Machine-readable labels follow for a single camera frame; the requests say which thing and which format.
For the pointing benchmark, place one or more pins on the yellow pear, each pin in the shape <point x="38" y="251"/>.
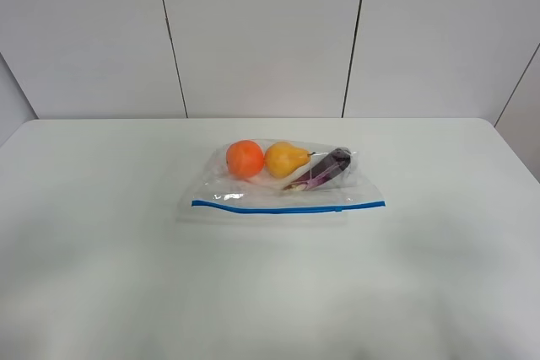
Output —
<point x="283" y="159"/>

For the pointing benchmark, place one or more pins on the clear bag with blue zipper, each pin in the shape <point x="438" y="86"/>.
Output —
<point x="214" y="196"/>

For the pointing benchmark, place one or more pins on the purple eggplant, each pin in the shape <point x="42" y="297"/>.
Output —
<point x="331" y="166"/>

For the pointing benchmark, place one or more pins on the orange fruit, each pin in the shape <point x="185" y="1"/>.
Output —
<point x="244" y="159"/>

